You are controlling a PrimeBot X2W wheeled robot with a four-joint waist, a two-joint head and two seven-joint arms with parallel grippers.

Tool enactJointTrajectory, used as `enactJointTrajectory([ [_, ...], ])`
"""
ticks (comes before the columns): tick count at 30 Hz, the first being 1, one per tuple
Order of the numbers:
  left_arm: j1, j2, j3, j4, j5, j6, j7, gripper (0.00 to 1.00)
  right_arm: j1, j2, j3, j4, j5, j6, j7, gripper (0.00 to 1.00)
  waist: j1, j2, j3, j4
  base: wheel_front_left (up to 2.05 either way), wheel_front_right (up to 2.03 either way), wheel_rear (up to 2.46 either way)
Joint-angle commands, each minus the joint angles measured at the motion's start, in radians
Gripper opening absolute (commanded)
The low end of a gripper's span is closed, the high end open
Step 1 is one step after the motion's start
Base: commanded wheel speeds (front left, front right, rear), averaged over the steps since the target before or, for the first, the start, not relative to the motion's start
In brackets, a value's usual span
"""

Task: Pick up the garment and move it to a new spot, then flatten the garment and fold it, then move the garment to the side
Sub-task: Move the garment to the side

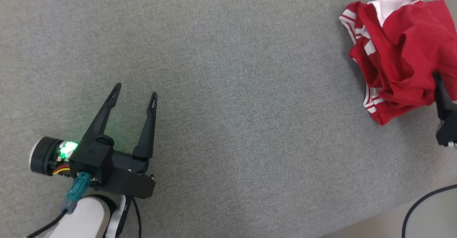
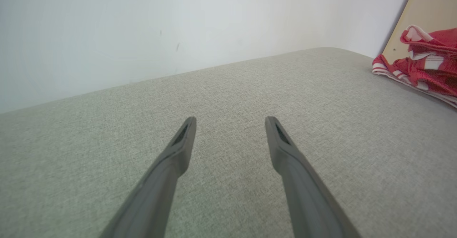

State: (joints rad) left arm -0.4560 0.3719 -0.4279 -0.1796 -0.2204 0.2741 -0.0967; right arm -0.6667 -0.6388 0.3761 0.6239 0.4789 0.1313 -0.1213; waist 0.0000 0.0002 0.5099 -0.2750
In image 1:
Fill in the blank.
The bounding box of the black left camera cable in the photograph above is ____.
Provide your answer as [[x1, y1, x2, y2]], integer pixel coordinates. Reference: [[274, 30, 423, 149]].
[[26, 209, 68, 238]]

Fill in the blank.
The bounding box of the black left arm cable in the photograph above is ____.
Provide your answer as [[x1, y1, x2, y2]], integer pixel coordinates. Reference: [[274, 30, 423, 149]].
[[120, 195, 142, 238]]

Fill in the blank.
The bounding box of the teal left camera connector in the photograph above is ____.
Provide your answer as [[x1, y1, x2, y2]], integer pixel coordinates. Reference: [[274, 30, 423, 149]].
[[61, 172, 90, 214]]

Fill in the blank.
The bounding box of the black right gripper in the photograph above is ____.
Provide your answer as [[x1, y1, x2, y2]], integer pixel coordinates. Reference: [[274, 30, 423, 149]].
[[433, 72, 457, 147]]

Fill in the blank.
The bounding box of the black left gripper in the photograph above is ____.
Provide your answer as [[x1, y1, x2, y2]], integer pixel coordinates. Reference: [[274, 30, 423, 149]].
[[81, 83, 158, 199]]

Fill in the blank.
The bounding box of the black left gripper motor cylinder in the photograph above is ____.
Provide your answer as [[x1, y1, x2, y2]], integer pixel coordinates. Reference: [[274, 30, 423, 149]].
[[30, 136, 78, 176]]

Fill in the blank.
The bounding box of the red jersey with white sleeves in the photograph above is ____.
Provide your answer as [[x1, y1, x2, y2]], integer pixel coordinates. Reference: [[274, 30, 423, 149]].
[[339, 0, 435, 126]]

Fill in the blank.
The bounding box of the black cable beside sofa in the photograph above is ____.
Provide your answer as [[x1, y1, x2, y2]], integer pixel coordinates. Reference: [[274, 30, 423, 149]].
[[402, 184, 457, 238]]

